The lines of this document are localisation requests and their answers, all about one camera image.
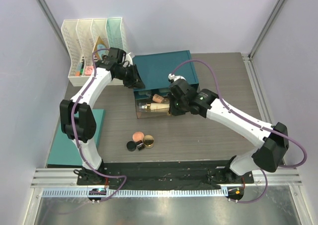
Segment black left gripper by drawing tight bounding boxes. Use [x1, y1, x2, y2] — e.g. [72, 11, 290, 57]
[115, 64, 145, 90]

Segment BB cream pump bottle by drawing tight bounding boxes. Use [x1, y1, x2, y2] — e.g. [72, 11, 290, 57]
[146, 92, 169, 103]

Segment cream foundation bottle gold pump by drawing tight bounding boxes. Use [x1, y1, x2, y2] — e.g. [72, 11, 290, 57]
[139, 103, 170, 113]

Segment clear acrylic drawer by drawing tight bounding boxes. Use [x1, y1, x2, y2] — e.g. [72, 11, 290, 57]
[135, 89, 202, 121]

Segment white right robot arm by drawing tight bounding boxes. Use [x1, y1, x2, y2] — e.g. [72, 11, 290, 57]
[168, 77, 289, 183]

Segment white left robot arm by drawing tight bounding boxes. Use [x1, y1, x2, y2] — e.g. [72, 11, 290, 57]
[60, 47, 145, 185]

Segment teal drawer cabinet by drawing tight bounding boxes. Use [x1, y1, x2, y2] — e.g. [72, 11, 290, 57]
[133, 50, 192, 100]

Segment pink eraser block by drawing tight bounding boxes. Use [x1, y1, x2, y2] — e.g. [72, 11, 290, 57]
[83, 66, 94, 76]

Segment triangular gold teal card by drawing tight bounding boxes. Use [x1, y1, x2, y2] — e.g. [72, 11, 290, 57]
[92, 36, 109, 60]

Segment gold round compact jar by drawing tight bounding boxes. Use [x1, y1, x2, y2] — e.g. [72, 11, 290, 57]
[143, 135, 155, 149]

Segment orange green markers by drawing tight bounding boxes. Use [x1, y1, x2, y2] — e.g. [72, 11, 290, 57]
[75, 58, 85, 76]

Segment small black jar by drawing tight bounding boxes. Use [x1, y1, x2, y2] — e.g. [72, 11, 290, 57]
[136, 140, 145, 150]

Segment black round lid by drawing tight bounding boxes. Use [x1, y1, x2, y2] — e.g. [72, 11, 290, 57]
[126, 141, 137, 151]

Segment white perforated file organizer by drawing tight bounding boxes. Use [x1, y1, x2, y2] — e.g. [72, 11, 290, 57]
[61, 17, 130, 86]

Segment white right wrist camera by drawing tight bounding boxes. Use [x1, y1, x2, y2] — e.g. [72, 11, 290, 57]
[168, 74, 185, 83]

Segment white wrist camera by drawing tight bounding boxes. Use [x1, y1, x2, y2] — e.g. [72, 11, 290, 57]
[168, 74, 185, 83]
[123, 52, 135, 67]

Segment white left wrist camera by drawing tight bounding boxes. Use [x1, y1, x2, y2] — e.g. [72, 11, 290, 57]
[123, 52, 135, 67]

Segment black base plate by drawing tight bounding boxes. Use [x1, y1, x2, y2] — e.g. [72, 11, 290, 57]
[74, 160, 254, 190]

